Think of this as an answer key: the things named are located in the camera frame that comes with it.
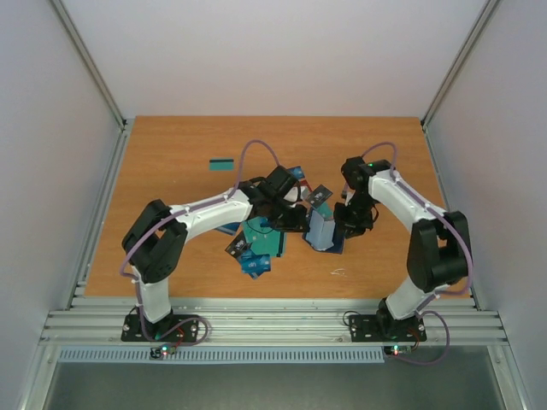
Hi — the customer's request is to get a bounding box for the navy blue card holder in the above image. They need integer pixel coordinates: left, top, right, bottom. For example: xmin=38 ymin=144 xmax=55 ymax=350
xmin=303 ymin=208 xmax=344 ymax=255

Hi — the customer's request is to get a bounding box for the blue card bottom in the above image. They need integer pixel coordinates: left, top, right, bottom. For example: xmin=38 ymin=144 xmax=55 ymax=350
xmin=239 ymin=252 xmax=271 ymax=280

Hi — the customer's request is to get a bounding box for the blue card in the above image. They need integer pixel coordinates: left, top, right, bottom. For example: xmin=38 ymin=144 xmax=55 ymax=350
xmin=288 ymin=166 xmax=305 ymax=180
xmin=239 ymin=252 xmax=271 ymax=280
xmin=216 ymin=222 xmax=241 ymax=236

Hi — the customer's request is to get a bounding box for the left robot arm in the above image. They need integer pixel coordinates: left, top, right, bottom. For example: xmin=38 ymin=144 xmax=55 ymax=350
xmin=121 ymin=166 xmax=309 ymax=340

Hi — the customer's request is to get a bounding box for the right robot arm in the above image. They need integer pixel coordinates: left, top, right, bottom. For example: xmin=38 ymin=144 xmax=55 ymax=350
xmin=334 ymin=156 xmax=473 ymax=340

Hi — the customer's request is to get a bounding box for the green card right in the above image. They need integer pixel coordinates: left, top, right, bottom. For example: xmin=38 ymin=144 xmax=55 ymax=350
xmin=316 ymin=202 xmax=333 ymax=220

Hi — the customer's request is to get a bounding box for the black card right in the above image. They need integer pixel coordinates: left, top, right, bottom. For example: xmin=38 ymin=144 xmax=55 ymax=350
xmin=305 ymin=184 xmax=332 ymax=209

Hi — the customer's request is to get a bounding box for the black card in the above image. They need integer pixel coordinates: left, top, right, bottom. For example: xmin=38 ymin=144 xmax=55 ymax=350
xmin=305 ymin=184 xmax=332 ymax=209
xmin=225 ymin=231 xmax=250 ymax=259

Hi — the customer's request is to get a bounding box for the green card with stripe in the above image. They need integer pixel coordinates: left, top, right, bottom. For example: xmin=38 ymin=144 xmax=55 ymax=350
xmin=244 ymin=229 xmax=285 ymax=257

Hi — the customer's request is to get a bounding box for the green card centre left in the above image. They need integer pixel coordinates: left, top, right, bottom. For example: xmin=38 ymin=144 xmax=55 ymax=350
xmin=242 ymin=217 xmax=271 ymax=243

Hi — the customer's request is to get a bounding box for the blue card top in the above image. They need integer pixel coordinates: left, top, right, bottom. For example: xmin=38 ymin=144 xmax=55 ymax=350
xmin=288 ymin=166 xmax=305 ymax=180

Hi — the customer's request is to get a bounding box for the black card lower left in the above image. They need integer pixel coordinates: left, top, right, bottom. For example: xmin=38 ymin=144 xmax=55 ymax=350
xmin=225 ymin=231 xmax=250 ymax=259

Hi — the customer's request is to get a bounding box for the blue card left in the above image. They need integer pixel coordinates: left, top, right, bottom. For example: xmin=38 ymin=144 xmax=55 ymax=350
xmin=216 ymin=222 xmax=241 ymax=236

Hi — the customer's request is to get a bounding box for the lone green card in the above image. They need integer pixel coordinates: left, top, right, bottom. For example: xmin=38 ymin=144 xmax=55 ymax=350
xmin=209 ymin=158 xmax=234 ymax=172

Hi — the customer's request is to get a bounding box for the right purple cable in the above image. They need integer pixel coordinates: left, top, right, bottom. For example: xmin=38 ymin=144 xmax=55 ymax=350
xmin=361 ymin=141 xmax=475 ymax=368

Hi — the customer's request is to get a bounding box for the purple cable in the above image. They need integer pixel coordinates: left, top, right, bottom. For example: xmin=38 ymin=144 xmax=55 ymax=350
xmin=118 ymin=139 xmax=283 ymax=343
xmin=361 ymin=141 xmax=475 ymax=368

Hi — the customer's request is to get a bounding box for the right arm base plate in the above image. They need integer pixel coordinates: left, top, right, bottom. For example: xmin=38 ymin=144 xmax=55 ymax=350
xmin=347 ymin=314 xmax=427 ymax=343

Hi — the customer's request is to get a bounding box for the grey slotted cable duct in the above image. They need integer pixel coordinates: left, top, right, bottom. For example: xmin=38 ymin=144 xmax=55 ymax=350
xmin=58 ymin=346 xmax=385 ymax=365

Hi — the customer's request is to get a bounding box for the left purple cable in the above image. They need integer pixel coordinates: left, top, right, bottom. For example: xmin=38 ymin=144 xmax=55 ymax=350
xmin=118 ymin=139 xmax=283 ymax=343

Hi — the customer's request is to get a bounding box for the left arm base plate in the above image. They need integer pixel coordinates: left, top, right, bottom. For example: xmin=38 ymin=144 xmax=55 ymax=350
xmin=121 ymin=313 xmax=199 ymax=343

